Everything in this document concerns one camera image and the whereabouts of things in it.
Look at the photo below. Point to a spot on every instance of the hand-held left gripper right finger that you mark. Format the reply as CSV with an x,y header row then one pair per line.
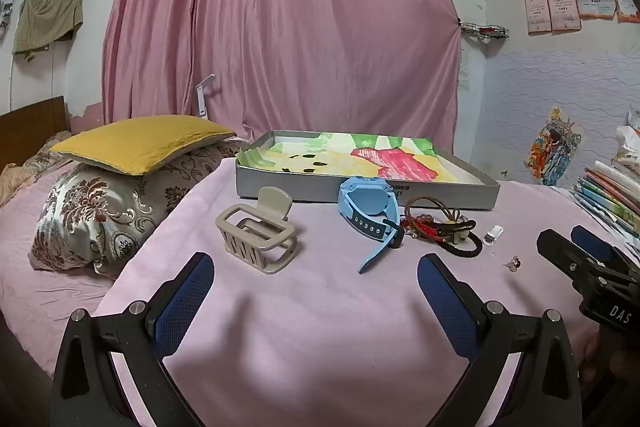
x,y
447,302

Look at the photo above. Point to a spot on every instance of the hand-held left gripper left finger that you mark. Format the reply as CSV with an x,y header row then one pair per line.
x,y
182,302

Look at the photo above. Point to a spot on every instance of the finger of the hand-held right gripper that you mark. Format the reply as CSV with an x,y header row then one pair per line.
x,y
565,252
595,241

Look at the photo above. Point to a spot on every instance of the small white hair clip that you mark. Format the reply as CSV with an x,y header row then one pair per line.
x,y
494,233

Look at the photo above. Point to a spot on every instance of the blue wrist watch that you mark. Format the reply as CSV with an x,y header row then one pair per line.
x,y
365,199

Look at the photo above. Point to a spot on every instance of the beige hair claw clip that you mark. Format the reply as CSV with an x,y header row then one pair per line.
x,y
272,199

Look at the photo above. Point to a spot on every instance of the grey shallow box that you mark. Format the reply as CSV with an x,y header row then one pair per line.
x,y
280,189

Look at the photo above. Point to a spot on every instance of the person's right hand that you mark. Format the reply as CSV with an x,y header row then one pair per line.
x,y
590,354

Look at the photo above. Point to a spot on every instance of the stack of books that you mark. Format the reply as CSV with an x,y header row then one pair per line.
x,y
610,197

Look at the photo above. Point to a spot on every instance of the white plastic bag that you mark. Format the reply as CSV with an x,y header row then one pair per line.
x,y
630,147

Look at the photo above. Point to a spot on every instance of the floral satin pillow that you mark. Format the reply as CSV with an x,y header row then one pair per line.
x,y
95,217

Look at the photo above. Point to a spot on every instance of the pink table cloth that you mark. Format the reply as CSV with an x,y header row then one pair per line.
x,y
310,332

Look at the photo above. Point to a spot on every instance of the pink bed sheet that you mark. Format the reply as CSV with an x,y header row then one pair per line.
x,y
35,297

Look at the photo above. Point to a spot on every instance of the printed cartoon towel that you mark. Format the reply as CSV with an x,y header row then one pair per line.
x,y
400,159

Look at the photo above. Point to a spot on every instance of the yellow pillow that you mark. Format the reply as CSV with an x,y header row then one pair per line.
x,y
145,142

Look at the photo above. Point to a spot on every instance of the beige blanket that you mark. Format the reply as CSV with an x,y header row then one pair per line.
x,y
15,179

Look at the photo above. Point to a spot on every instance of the wooden headboard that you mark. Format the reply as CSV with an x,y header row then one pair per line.
x,y
30,127

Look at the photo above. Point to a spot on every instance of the pink curtain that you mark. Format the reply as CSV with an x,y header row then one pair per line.
x,y
300,22

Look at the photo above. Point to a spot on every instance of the hanging green cloth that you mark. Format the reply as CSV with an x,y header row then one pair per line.
x,y
47,19

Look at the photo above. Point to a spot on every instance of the metal wall rack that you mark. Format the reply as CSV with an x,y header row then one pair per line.
x,y
482,29

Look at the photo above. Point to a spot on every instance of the small wall photos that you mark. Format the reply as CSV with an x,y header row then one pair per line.
x,y
6,14

